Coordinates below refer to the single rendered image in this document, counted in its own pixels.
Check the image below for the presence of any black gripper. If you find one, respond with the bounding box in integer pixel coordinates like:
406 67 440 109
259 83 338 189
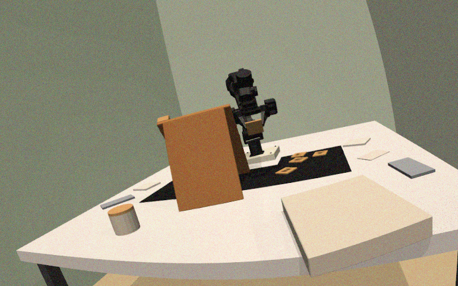
231 98 278 130

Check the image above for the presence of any grey cylindrical canister with tan lid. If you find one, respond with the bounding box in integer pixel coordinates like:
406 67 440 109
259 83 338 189
107 204 140 236

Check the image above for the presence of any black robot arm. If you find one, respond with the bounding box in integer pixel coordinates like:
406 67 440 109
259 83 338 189
225 68 265 157

